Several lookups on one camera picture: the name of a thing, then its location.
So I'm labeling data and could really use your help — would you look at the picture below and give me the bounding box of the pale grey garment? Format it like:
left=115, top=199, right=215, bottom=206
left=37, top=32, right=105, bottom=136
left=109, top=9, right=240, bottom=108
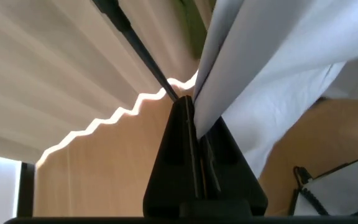
left=193, top=0, right=358, bottom=179

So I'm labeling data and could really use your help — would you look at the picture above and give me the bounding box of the black clothes rack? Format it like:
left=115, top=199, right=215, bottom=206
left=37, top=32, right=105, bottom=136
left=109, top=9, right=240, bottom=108
left=91, top=0, right=180, bottom=103

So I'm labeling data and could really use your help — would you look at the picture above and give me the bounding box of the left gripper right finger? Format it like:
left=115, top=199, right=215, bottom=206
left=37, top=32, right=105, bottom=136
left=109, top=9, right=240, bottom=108
left=197, top=116, right=269, bottom=218

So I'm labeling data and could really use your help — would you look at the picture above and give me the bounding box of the green printed T-shirt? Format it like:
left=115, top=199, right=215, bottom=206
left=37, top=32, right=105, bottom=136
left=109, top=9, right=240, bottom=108
left=174, top=0, right=216, bottom=60

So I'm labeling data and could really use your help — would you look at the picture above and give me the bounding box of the beige curtain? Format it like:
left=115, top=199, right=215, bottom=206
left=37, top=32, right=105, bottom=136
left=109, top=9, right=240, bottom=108
left=0, top=0, right=213, bottom=164

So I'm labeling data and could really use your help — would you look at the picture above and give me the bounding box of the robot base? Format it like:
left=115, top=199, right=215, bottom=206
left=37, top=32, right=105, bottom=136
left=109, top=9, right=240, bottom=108
left=287, top=151, right=358, bottom=217

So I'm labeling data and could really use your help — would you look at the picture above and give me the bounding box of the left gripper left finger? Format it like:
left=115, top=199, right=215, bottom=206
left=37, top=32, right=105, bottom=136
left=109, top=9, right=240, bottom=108
left=143, top=95, right=202, bottom=218

